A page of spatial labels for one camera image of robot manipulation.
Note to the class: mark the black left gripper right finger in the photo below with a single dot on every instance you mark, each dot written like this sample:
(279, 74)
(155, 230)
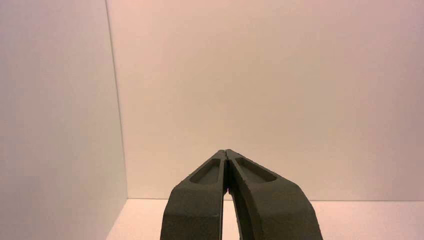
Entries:
(275, 212)

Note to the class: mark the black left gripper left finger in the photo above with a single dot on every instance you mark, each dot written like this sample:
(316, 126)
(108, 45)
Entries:
(195, 208)

